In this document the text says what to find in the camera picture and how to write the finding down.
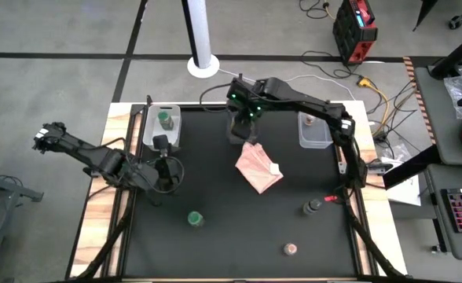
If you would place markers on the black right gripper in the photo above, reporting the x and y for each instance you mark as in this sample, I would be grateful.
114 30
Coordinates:
244 98

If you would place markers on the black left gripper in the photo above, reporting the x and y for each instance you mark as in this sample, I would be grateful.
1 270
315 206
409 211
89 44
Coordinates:
164 175

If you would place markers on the green lid spice jar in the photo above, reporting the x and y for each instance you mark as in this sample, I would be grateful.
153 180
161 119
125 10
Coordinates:
164 118
195 218

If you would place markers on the copper lid spice jar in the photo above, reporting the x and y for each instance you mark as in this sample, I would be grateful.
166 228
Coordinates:
290 249
310 119

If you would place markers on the black lid jar teal label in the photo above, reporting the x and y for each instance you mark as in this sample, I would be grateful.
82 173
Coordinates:
312 205

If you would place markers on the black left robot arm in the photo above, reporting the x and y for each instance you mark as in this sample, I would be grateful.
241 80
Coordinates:
93 155

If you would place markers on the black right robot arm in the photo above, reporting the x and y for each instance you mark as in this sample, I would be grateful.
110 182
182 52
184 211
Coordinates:
313 104

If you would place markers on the smoky clear plastic bin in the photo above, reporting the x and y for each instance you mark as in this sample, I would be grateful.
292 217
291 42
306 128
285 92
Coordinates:
256 135

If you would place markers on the white plastic bin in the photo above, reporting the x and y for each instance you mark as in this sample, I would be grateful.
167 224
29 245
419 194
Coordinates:
152 126

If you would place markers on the pink folded cloth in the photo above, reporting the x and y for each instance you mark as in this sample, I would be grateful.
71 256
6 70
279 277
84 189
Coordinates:
254 169

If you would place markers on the black table clamp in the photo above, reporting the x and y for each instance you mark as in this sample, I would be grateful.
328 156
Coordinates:
149 103

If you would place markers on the small white cloth tag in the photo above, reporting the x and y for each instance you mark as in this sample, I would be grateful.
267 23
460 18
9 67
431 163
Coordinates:
275 169

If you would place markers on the white tower fan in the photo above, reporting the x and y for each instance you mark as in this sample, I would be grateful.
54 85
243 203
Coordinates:
200 35

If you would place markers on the small red tag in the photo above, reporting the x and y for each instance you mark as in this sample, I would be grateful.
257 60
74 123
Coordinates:
330 198

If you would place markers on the red and black power box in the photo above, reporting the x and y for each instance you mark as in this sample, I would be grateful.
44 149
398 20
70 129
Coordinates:
353 31

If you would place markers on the grey metal stand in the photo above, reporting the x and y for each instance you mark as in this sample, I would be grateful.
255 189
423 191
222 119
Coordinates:
3 192

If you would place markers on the white paper sheet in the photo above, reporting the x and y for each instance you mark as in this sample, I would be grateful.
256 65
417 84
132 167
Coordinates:
405 193

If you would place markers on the black desk pole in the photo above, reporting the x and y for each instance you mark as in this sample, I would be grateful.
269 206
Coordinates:
457 51

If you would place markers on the black caster wheel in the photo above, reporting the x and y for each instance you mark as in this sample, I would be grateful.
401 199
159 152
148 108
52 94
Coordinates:
455 21

